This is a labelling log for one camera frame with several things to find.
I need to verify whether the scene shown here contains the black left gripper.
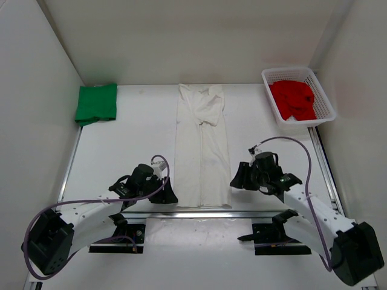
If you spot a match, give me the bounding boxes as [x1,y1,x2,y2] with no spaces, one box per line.
[137,176,178,204]

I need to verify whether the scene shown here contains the aluminium front rail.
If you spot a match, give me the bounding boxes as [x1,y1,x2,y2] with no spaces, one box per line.
[122,210,282,219]

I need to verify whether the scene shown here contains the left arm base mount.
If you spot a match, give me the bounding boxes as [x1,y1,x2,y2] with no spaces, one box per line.
[89,213,146,254]

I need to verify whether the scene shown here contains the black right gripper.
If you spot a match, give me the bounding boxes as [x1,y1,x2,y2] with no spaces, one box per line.
[230,163,268,192]

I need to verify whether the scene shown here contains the white plastic mesh basket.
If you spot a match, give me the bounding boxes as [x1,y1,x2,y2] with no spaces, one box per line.
[261,66,336,131]

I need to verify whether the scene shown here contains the red t shirt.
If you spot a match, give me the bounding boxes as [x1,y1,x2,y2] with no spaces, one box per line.
[269,80,317,121]

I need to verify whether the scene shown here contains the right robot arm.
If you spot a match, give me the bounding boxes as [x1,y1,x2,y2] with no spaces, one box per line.
[230,152,385,286]

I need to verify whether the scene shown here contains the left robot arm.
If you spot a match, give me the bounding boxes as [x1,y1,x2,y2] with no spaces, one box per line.
[21,158,178,280]

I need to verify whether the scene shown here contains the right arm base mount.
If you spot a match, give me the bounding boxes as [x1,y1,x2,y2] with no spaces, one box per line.
[237,210,311,256]

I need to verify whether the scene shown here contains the green polo t shirt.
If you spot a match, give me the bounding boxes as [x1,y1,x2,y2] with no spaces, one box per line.
[75,83,118,127]

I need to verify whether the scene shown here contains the white t shirt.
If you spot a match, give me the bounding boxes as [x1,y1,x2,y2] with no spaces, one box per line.
[174,84,232,208]

